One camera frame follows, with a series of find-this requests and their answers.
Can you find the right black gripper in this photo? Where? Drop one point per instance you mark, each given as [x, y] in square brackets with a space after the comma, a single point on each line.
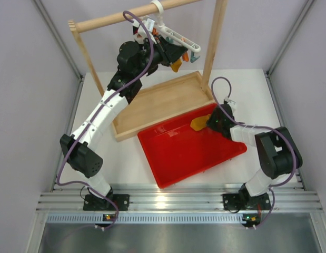
[210, 122]

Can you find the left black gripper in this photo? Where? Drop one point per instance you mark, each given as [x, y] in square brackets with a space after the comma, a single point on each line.
[172, 51]

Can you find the teal clip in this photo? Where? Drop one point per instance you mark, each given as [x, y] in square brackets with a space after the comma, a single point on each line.
[169, 40]
[194, 57]

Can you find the orange clip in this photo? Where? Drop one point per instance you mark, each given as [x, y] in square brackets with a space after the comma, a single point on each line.
[185, 57]
[155, 34]

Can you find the mustard sock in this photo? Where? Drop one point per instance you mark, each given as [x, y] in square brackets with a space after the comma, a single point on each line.
[200, 123]
[176, 65]

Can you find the white plastic sock hanger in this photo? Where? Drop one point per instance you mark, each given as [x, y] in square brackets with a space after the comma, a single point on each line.
[173, 30]

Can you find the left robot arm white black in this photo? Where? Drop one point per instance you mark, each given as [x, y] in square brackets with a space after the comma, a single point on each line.
[135, 59]

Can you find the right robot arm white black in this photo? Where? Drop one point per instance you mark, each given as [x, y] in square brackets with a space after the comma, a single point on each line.
[277, 153]

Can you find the teal clip at end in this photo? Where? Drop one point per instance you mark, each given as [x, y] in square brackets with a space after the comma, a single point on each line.
[194, 57]

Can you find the wooden hanger rack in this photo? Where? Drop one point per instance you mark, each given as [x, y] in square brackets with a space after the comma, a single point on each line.
[165, 100]

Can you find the dark navy santa sock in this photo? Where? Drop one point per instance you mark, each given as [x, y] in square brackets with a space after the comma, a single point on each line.
[135, 32]

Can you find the red plastic tray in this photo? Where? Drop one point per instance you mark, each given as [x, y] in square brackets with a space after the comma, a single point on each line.
[175, 151]

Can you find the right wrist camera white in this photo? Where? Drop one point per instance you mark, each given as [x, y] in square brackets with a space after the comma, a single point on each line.
[230, 102]

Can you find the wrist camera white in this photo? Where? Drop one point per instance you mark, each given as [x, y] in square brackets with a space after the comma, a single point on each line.
[146, 28]
[230, 102]

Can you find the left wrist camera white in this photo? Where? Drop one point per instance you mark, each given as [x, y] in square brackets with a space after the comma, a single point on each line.
[146, 28]

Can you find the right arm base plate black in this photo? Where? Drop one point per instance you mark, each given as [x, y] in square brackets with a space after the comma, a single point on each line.
[234, 203]

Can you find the aluminium rail frame front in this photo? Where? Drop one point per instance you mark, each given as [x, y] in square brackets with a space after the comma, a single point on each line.
[291, 198]

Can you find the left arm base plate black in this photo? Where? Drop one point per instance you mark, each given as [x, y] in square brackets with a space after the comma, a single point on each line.
[94, 203]

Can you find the perforated cable duct grey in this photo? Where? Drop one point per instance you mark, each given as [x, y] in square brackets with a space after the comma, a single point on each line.
[154, 218]

